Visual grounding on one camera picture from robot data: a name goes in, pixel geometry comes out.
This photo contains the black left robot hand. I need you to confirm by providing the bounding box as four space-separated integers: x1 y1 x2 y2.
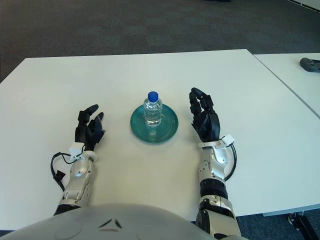
74 104 106 152

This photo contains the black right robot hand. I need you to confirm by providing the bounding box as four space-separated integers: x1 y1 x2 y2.
188 87 221 144

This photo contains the clear bottle with blue cap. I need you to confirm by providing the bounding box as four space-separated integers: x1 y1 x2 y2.
143 91 163 128

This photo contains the teal round plate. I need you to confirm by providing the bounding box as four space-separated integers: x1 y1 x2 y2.
129 104 179 146

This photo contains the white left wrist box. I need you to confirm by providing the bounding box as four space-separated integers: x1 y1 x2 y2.
69 143 85 161

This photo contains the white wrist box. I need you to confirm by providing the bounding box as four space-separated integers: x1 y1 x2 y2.
222 134 236 147
69 143 85 161

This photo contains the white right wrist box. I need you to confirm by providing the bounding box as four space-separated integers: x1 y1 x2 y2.
222 134 236 147

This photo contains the grey robot torso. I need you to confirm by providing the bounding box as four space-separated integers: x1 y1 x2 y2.
0 203 266 240

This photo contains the dark grey handheld controller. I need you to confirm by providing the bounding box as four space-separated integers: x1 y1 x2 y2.
299 57 320 73

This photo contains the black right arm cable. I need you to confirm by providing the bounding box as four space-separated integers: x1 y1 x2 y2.
223 144 238 181

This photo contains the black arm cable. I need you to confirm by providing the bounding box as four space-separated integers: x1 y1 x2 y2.
50 152 72 193
223 144 238 181

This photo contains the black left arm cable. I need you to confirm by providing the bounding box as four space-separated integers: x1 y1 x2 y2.
50 152 72 193

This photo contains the black table leg frame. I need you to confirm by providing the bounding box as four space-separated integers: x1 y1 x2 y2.
287 212 316 233

